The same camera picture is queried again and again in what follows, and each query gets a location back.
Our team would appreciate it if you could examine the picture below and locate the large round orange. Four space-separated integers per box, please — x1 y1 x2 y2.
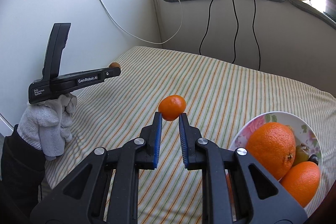
245 122 295 180

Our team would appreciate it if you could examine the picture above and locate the small orange kumquat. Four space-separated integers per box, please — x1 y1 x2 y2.
158 95 186 122

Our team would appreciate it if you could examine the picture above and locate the left white gloved hand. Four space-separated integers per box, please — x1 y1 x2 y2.
17 93 77 161

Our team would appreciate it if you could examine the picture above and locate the brown kiwi fruit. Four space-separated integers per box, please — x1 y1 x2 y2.
108 63 121 68

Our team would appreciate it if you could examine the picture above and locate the tangerine on plate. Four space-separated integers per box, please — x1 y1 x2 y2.
226 173 234 204

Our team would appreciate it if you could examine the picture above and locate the oval orange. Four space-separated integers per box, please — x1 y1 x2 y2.
280 161 321 207

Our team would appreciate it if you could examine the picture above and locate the green brown tomato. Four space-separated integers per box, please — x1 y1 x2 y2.
292 143 309 166

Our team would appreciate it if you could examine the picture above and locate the dark plum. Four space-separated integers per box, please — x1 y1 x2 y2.
308 154 319 165

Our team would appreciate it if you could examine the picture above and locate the floral white plate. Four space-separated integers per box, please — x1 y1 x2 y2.
228 111 323 212

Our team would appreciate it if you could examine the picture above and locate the striped cloth mat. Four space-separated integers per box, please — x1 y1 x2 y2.
46 47 335 215

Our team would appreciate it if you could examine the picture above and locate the black cable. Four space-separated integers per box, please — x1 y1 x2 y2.
248 0 261 71
199 0 224 56
231 0 240 64

